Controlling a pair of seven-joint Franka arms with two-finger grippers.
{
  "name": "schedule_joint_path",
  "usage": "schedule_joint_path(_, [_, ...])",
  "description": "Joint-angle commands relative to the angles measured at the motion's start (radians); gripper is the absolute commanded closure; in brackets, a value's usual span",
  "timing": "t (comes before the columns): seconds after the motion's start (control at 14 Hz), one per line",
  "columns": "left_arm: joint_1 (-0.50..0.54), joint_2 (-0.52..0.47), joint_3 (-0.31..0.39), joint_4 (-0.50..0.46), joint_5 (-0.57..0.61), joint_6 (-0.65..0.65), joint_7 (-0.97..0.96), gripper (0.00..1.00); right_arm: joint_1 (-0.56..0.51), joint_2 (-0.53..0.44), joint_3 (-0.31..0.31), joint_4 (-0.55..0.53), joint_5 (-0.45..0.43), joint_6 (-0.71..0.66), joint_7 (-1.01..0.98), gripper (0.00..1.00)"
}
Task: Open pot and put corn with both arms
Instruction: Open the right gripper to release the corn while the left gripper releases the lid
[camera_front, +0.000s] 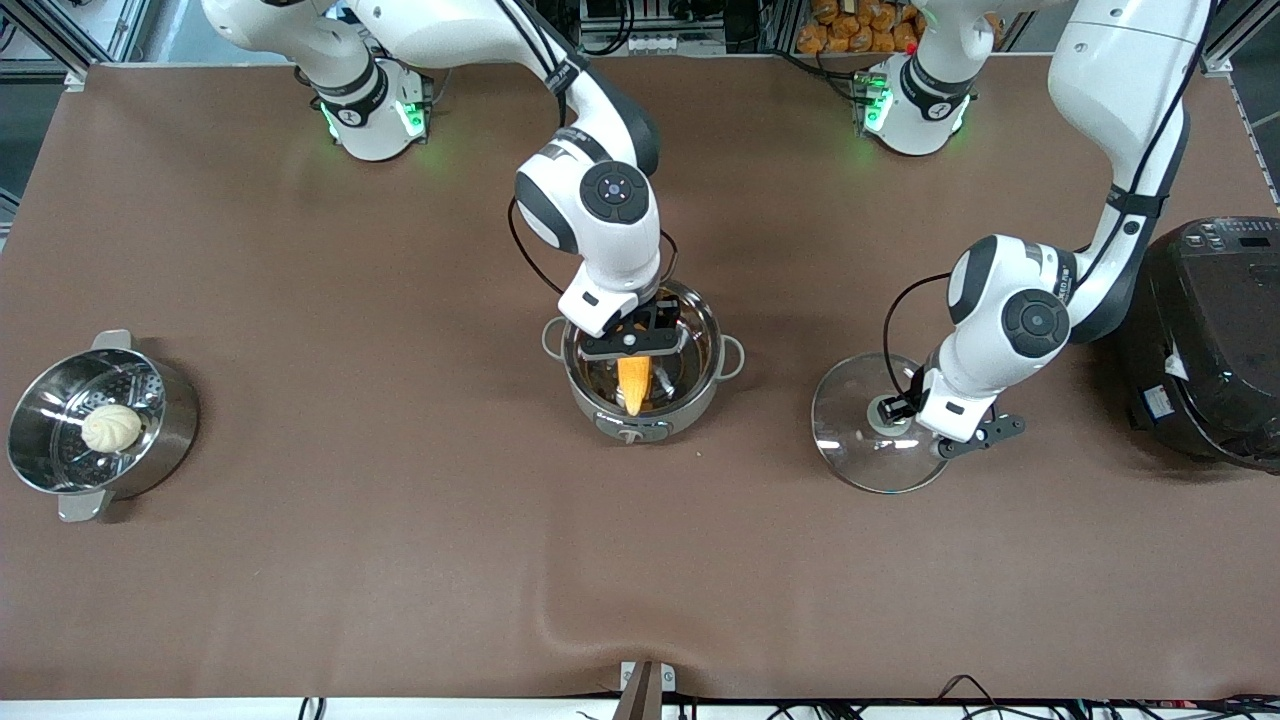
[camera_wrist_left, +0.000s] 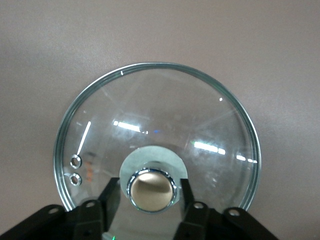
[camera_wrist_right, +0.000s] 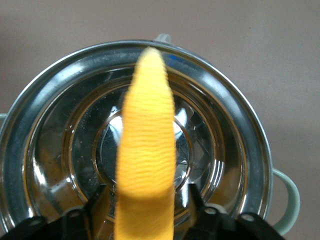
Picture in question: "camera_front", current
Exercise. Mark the yellow knitted corn cob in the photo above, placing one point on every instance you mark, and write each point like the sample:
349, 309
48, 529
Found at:
635, 385

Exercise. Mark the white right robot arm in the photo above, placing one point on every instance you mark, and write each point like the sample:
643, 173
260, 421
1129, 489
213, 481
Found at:
590, 200

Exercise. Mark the metal table clamp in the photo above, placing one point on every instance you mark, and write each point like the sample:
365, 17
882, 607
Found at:
645, 690

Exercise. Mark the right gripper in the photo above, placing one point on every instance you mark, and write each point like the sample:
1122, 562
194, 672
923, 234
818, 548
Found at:
661, 318

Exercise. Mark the grey electric cooking pot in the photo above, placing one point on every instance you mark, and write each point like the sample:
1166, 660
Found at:
640, 425

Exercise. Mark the white power strip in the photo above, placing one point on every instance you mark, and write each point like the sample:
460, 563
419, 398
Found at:
655, 42

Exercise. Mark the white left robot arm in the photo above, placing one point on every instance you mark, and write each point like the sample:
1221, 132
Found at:
1120, 90

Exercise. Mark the pile of bread rolls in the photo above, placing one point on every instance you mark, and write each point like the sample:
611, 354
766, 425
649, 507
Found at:
860, 25

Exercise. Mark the black rice cooker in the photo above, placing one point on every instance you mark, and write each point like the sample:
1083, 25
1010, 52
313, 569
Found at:
1210, 340

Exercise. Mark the round glass pot lid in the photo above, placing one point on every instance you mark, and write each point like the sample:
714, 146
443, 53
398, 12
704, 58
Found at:
850, 440

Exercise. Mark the brown table mat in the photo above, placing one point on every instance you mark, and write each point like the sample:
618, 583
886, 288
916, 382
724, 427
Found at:
400, 560

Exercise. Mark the white steamed bun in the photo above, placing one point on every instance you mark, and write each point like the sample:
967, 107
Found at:
111, 428

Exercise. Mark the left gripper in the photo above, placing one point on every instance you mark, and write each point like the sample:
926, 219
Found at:
901, 407

